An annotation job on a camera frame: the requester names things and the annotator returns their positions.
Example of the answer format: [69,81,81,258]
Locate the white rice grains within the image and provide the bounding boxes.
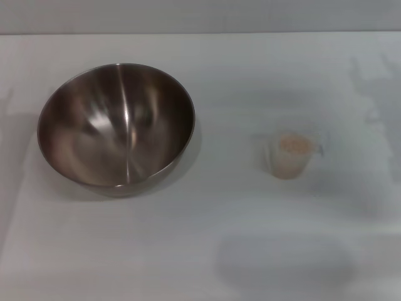
[274,134,315,179]

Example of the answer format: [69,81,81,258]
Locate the stainless steel mixing bowl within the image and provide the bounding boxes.
[36,63,196,198]

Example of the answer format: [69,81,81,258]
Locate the clear plastic measuring cup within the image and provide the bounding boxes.
[262,130,330,180]

